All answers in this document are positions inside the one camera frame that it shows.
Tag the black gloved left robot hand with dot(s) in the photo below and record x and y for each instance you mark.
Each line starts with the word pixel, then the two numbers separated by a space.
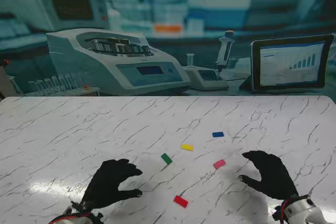
pixel 105 182

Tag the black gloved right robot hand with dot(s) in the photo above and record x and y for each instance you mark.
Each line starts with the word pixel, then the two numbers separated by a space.
pixel 273 174

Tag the pink domino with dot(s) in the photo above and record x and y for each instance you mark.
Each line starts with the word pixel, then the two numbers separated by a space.
pixel 219 164

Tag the green domino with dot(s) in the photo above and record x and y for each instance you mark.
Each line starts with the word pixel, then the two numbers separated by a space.
pixel 166 158

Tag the red domino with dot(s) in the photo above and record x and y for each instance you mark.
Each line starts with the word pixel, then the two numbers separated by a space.
pixel 180 201

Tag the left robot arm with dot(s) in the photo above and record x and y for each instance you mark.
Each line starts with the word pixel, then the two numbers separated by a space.
pixel 78 220

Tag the blue domino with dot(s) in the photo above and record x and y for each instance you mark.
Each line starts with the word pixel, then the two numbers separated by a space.
pixel 218 134

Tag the yellow domino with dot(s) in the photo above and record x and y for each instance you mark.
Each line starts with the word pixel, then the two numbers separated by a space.
pixel 187 147

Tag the printed laboratory scene backdrop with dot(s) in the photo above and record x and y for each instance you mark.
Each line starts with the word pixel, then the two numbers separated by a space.
pixel 168 3

